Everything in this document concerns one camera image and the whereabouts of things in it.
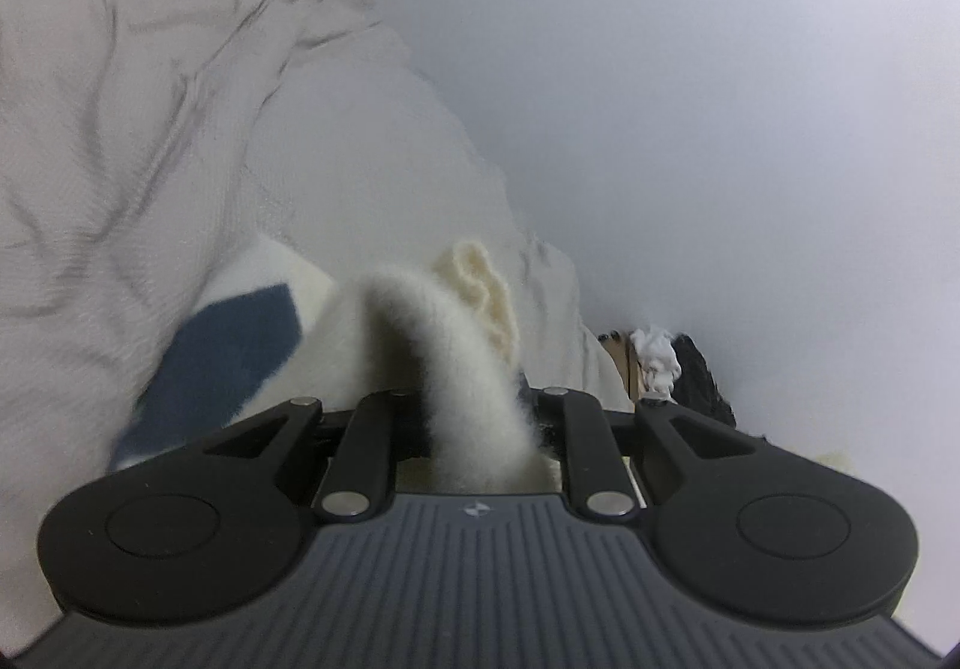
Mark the grey patterned bed cover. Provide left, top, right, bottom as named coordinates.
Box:
left=2, top=0, right=626, bottom=653

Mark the white crumpled cloth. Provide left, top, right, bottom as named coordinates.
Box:
left=630, top=326, right=682, bottom=401

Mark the brown cardboard box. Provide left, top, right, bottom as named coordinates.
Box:
left=599, top=329, right=644, bottom=403

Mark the black crumpled garment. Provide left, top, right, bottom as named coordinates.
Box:
left=670, top=334, right=737, bottom=428

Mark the white and navy knit sweater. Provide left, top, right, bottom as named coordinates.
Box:
left=110, top=237, right=560, bottom=493

